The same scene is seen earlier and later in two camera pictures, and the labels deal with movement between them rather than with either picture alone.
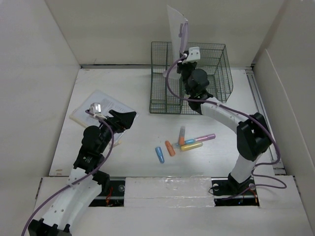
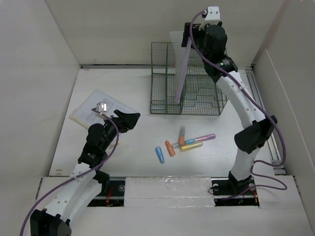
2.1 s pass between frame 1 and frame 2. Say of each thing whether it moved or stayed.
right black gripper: moved
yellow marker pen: stayed
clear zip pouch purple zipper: moved
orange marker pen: stayed
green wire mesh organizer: stayed
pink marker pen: stayed
